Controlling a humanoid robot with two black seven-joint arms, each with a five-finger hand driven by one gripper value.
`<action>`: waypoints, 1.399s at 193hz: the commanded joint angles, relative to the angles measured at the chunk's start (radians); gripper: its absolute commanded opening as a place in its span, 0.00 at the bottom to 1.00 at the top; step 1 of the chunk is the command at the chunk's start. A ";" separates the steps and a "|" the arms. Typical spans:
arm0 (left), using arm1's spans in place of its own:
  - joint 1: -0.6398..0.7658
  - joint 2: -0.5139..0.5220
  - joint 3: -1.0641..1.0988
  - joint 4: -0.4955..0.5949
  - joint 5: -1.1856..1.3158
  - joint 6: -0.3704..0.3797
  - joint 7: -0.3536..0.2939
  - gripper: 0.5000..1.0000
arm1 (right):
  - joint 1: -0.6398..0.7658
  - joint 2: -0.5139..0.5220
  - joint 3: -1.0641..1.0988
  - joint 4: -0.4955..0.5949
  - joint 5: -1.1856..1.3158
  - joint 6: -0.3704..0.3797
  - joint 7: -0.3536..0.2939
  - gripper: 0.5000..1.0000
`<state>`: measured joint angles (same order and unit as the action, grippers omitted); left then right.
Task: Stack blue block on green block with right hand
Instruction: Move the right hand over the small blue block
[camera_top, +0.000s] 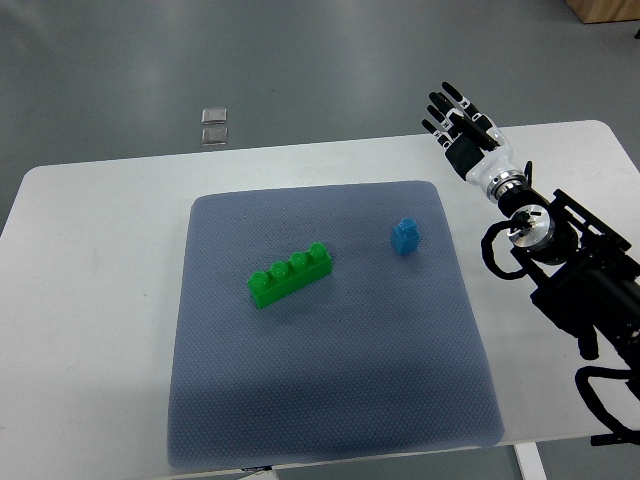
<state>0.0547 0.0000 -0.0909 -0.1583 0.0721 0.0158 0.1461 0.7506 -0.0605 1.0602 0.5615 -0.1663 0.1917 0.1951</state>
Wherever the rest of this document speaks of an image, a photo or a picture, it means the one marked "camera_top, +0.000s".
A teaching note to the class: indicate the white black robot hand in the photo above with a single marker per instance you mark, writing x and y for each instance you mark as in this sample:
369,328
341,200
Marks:
472,143

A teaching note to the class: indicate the blue single-stud block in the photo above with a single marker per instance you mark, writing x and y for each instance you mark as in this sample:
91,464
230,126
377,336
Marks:
405,237

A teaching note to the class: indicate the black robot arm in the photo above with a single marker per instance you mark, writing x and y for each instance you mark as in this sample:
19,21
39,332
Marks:
586,283

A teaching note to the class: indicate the green four-stud block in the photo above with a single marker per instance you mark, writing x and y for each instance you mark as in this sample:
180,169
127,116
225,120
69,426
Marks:
283,278

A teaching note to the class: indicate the wooden box corner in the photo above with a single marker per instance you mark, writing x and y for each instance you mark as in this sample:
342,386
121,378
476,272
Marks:
604,11

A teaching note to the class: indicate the blue-grey mesh mat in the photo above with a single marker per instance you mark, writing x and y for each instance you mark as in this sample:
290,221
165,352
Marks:
381,356

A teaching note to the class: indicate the upper metal floor plate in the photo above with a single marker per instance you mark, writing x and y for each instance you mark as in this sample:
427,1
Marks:
214,115

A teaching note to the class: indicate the metal floor plate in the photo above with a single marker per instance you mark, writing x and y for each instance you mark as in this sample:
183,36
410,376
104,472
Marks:
214,135
214,115

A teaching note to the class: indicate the lower metal floor plate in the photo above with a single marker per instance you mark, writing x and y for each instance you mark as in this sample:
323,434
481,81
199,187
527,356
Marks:
214,135

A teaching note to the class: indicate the white table leg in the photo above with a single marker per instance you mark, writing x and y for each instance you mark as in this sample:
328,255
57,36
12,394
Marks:
529,461

